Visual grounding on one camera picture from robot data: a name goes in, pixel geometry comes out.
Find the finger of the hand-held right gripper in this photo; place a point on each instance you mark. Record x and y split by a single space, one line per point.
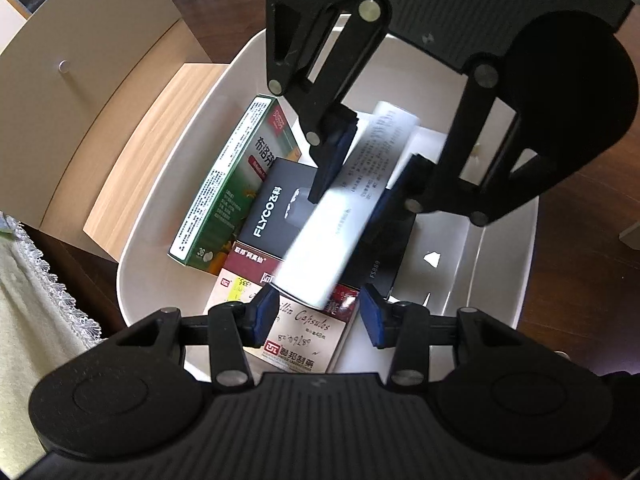
330 160
450 160

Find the white and blue medicine box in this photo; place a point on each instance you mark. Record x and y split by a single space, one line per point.
340 230

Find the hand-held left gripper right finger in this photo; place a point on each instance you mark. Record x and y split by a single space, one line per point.
372 317

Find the red and white medicine box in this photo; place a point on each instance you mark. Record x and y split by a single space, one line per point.
300 335

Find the round cabinet knob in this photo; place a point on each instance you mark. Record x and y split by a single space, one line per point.
63 66

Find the light wooden side table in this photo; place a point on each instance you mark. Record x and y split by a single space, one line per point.
150 160

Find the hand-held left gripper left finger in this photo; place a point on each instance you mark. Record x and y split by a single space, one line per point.
265 320

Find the white plastic storage bin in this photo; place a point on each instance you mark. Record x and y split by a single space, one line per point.
210 110

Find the black shaver box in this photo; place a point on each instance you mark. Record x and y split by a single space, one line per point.
270 210

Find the green and orange medicine box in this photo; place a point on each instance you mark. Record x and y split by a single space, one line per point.
225 185

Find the beige cabinet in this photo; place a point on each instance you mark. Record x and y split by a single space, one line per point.
75 125

